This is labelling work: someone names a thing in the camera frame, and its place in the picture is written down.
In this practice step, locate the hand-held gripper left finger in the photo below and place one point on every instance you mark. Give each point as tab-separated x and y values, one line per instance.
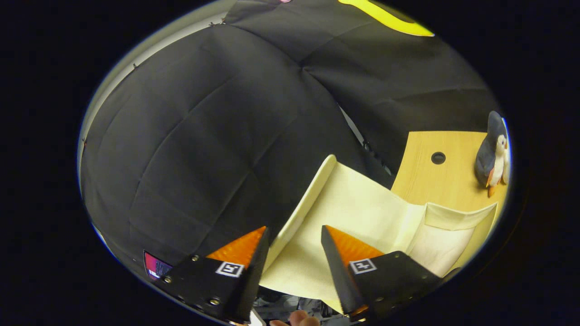
253	280

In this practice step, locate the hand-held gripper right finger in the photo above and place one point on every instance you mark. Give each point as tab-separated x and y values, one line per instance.
337	271

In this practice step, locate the grey penguin plush toy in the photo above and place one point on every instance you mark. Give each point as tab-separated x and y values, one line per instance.
488	154

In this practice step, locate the cream fabric storage box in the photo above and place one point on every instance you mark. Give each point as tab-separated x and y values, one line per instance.
362	203

